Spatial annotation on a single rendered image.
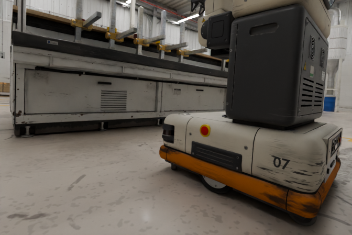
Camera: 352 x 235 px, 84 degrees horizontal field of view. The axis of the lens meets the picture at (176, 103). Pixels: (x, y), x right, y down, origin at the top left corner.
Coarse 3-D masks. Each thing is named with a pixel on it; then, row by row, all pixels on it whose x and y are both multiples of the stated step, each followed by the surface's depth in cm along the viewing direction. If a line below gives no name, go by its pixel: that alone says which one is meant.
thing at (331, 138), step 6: (330, 132) 75; (336, 132) 76; (342, 132) 90; (324, 138) 62; (330, 138) 63; (336, 138) 77; (330, 144) 63; (336, 144) 77; (330, 150) 64; (336, 150) 78; (330, 156) 65
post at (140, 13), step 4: (140, 8) 170; (140, 12) 171; (140, 16) 171; (140, 20) 171; (140, 24) 172; (140, 28) 172; (140, 32) 172; (140, 36) 172; (140, 44) 173; (136, 48) 174; (140, 48) 173
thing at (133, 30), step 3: (126, 30) 144; (129, 30) 140; (132, 30) 137; (135, 30) 137; (120, 33) 151; (123, 33) 148; (126, 33) 144; (129, 33) 142; (132, 33) 141; (117, 36) 155; (120, 36) 151; (123, 36) 149; (126, 36) 149
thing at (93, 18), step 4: (96, 12) 120; (100, 12) 121; (92, 16) 125; (96, 16) 120; (100, 16) 121; (88, 20) 132; (92, 20) 128; (96, 20) 128; (84, 24) 138; (88, 24) 136
